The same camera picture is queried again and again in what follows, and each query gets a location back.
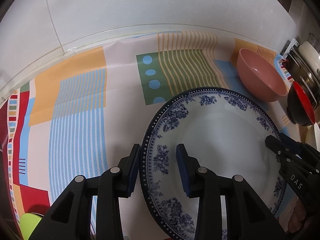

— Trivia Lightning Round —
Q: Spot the cream pot with glass lid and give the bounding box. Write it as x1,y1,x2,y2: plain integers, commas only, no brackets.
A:
298,33,320,75

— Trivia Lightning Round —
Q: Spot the colourful patterned tablecloth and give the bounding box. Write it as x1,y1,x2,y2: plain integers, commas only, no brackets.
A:
1,31,292,239

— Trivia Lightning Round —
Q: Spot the pink bowl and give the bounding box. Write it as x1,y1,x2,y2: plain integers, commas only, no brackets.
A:
236,48,287,102

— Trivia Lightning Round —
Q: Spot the red and black bowl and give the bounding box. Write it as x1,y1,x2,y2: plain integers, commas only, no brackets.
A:
286,81,316,126

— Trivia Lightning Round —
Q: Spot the right hand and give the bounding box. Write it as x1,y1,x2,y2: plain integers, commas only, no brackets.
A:
288,200,312,233

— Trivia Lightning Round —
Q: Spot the metal pot rack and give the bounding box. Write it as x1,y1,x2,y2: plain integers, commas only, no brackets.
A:
282,38,319,109

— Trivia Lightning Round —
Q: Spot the blue floral white plate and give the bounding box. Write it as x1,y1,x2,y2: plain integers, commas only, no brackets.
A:
139,88,286,239

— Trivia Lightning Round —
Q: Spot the green cup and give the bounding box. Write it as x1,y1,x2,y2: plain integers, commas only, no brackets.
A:
20,213,43,240

